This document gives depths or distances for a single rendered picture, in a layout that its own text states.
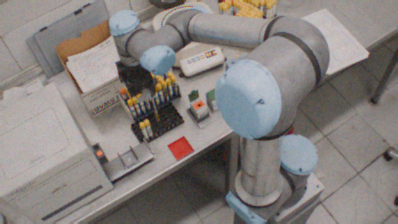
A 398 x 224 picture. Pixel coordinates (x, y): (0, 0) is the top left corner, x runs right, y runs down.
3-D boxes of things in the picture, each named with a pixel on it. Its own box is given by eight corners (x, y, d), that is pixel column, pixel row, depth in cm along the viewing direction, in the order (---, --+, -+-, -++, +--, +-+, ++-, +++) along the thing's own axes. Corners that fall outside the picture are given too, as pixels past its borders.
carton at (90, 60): (91, 119, 142) (79, 96, 129) (65, 70, 156) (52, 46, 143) (148, 88, 148) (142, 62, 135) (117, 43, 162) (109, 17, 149)
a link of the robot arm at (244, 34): (348, 4, 62) (187, -4, 101) (311, 36, 59) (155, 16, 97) (359, 61, 68) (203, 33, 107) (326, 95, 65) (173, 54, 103)
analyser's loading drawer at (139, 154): (102, 188, 125) (98, 182, 120) (94, 172, 128) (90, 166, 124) (155, 157, 130) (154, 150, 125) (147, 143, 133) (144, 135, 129)
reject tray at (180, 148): (177, 161, 131) (177, 160, 130) (167, 146, 134) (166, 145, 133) (195, 150, 132) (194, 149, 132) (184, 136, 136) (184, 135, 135)
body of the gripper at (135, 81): (121, 83, 118) (111, 57, 107) (145, 69, 120) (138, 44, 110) (131, 100, 114) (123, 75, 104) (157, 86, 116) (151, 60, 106)
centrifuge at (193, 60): (177, 84, 148) (173, 63, 138) (151, 33, 164) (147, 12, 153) (234, 61, 152) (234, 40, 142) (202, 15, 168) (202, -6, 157)
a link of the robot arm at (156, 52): (187, 36, 91) (157, 15, 96) (150, 63, 87) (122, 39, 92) (189, 59, 98) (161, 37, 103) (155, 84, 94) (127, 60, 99)
